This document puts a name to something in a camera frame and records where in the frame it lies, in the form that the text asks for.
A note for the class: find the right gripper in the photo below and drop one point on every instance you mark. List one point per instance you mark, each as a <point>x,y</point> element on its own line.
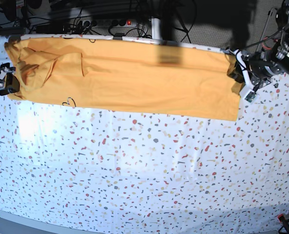
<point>9,84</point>

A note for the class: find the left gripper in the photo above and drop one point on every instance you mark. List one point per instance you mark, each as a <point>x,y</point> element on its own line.
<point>250,77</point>

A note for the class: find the yellow T-shirt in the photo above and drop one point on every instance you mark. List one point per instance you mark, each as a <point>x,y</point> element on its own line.
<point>125,76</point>

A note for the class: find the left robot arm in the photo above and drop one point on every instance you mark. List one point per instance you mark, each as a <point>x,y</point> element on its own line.
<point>271,53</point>

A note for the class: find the white power strip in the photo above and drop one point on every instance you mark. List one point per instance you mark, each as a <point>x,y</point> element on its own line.
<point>104,23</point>

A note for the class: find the black table clamp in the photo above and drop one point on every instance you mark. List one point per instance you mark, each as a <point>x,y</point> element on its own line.
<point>118,36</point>

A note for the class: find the terrazzo patterned table cloth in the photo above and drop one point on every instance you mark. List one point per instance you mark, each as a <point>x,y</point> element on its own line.
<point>131,173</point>

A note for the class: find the red black corner clamp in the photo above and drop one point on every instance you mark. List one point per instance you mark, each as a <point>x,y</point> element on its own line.
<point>285,225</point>

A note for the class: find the white metal post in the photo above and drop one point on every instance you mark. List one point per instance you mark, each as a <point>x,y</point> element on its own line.
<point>156,28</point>

